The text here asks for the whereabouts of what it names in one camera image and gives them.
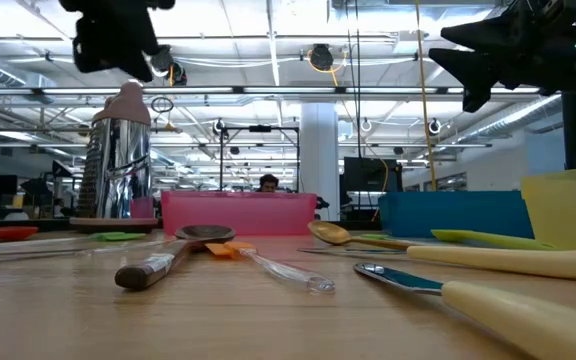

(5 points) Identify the black metal stand frame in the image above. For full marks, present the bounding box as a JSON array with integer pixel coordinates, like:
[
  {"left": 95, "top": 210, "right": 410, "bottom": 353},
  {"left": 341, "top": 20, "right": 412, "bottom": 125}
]
[{"left": 219, "top": 124, "right": 301, "bottom": 193}]

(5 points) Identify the green silicone spoon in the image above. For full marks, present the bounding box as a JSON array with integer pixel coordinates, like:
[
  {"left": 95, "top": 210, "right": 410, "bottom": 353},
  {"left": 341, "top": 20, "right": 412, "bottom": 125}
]
[{"left": 430, "top": 228, "right": 560, "bottom": 251}]

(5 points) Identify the red silicone spoon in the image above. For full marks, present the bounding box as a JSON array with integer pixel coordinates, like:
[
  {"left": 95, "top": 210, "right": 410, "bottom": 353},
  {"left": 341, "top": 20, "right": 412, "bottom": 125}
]
[{"left": 0, "top": 226, "right": 40, "bottom": 246}]

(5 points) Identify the clear plastic spoon orange handle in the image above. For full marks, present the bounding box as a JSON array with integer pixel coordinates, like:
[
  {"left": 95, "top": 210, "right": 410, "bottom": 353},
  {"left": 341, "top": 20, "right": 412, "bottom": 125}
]
[{"left": 204, "top": 241, "right": 337, "bottom": 295}]

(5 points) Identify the white building pillar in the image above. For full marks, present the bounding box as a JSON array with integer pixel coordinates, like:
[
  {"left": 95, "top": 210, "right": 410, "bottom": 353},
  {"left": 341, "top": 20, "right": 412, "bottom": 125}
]
[{"left": 299, "top": 102, "right": 341, "bottom": 222}]

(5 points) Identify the black hanging cable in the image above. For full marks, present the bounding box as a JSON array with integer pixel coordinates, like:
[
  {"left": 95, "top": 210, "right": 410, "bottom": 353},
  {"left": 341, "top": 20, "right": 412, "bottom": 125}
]
[{"left": 345, "top": 0, "right": 364, "bottom": 161}]

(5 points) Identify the yellow hanging cable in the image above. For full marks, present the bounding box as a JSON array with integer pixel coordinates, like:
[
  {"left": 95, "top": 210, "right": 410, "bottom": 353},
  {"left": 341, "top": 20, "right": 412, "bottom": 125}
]
[{"left": 414, "top": 0, "right": 438, "bottom": 192}]

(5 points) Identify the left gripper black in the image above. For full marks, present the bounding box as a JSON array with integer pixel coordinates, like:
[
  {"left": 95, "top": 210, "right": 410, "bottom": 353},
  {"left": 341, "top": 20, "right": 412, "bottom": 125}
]
[{"left": 57, "top": 0, "right": 177, "bottom": 84}]

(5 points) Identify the pink plastic bin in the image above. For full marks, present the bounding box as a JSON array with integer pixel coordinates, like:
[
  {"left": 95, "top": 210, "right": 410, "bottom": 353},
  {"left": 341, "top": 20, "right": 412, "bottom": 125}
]
[{"left": 160, "top": 190, "right": 318, "bottom": 237}]

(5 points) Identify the yellow plastic bin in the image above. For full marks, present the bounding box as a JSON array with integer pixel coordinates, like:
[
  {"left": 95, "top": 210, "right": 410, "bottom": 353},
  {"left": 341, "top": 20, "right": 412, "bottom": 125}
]
[{"left": 520, "top": 164, "right": 576, "bottom": 251}]

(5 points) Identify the gold metal spoon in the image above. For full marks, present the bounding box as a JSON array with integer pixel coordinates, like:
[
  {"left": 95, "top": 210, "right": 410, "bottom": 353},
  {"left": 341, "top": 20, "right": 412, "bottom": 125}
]
[{"left": 307, "top": 220, "right": 422, "bottom": 252}]

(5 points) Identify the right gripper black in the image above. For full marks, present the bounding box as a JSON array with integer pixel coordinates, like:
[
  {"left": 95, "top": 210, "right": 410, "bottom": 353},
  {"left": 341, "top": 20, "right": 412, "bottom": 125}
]
[{"left": 427, "top": 0, "right": 576, "bottom": 114}]

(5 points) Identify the black cabinet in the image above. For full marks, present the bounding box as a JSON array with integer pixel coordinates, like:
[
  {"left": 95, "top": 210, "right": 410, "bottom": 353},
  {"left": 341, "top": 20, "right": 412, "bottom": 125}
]
[{"left": 342, "top": 157, "right": 404, "bottom": 221}]

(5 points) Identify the blue plastic bin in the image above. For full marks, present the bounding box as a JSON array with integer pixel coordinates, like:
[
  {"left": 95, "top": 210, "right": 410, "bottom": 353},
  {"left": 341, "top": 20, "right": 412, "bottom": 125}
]
[{"left": 377, "top": 190, "right": 535, "bottom": 240}]

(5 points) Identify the dark wooden spoon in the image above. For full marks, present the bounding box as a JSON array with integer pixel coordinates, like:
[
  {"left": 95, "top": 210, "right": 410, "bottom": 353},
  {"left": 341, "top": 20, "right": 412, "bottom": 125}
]
[{"left": 114, "top": 224, "right": 237, "bottom": 293}]

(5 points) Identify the black ceiling cable reel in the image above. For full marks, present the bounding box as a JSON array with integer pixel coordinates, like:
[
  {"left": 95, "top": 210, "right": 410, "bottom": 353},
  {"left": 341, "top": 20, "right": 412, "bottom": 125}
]
[
  {"left": 150, "top": 44, "right": 189, "bottom": 87},
  {"left": 309, "top": 43, "right": 336, "bottom": 72}
]

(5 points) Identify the chrome grater pink handle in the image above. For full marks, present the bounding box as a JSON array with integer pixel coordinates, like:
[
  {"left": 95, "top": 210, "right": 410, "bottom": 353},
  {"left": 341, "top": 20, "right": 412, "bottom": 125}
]
[{"left": 69, "top": 81, "right": 160, "bottom": 234}]

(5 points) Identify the person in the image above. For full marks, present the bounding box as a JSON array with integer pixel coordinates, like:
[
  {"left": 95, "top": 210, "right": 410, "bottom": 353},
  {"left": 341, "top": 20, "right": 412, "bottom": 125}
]
[{"left": 256, "top": 173, "right": 282, "bottom": 194}]

